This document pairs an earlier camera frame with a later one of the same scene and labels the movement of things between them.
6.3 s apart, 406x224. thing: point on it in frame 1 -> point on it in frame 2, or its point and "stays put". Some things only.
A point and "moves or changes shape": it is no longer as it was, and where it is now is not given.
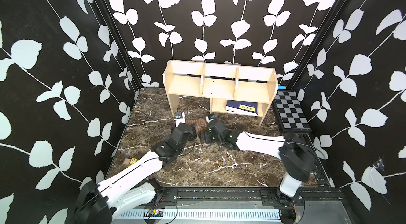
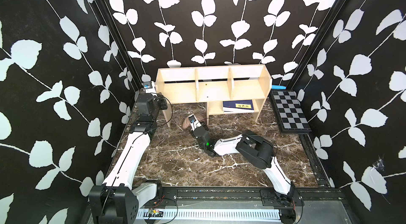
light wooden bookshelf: x=238 y=89 moves or changes shape
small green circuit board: x=153 y=213 stays put
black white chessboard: x=291 y=116 stays put
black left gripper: x=192 y=133 -> x=161 y=100
